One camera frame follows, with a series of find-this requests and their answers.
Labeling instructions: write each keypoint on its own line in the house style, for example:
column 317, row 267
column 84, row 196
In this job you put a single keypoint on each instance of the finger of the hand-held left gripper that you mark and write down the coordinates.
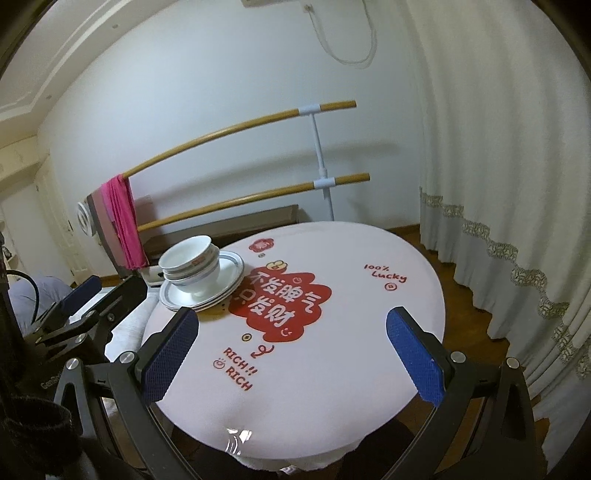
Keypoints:
column 81, row 293
column 124, row 297

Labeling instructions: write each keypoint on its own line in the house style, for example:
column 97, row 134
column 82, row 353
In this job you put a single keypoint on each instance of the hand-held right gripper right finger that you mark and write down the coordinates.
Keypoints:
column 415, row 360

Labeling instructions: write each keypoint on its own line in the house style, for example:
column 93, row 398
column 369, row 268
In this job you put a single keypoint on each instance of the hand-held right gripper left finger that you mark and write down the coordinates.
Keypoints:
column 168, row 355

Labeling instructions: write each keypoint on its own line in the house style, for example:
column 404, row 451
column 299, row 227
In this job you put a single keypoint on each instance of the white storage box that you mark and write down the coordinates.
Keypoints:
column 150, row 274

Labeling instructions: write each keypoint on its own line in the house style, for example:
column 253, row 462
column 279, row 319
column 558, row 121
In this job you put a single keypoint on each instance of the grey pillow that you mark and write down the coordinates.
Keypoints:
column 46, row 295

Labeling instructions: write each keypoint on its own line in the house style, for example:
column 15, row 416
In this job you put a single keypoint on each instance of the white bed sheet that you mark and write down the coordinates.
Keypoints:
column 129, row 332

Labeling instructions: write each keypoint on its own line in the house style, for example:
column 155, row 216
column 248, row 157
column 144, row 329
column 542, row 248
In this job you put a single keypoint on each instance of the brown towel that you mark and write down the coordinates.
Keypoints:
column 104, row 230

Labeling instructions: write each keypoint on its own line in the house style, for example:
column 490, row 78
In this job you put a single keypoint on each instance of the white round disc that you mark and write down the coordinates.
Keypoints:
column 84, row 219

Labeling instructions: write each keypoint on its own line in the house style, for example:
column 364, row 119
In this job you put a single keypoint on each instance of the white panel door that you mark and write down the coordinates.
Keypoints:
column 60, row 221

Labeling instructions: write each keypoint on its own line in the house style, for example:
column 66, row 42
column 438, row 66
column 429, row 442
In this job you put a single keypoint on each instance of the pink towel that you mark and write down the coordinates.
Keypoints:
column 124, row 221

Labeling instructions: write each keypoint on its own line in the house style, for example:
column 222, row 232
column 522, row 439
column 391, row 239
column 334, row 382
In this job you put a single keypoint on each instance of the round pink table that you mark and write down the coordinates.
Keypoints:
column 332, row 369

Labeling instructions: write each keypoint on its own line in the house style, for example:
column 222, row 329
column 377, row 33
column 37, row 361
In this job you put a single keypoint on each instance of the cream curtain with lace trim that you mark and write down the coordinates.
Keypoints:
column 508, row 161

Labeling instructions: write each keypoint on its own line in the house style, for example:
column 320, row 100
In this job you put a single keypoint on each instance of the white barre stand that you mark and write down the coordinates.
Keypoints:
column 321, row 152

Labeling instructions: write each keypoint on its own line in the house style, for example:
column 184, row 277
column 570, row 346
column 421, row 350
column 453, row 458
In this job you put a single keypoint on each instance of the dark wooden bed frame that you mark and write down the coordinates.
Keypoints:
column 231, row 226

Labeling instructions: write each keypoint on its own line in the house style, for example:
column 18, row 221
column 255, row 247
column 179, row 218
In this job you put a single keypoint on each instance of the cream wall cabinet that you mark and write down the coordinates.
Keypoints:
column 18, row 161

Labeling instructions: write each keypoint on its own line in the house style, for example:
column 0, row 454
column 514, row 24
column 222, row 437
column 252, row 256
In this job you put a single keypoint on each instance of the white wall air conditioner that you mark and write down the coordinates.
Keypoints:
column 256, row 2

